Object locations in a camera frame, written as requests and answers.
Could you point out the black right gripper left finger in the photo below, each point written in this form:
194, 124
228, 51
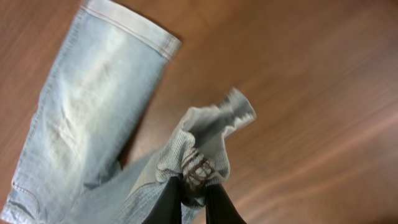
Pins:
167, 209

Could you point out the light blue denim shorts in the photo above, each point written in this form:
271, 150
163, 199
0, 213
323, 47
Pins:
100, 83

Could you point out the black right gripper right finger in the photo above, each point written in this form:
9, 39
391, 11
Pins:
219, 208

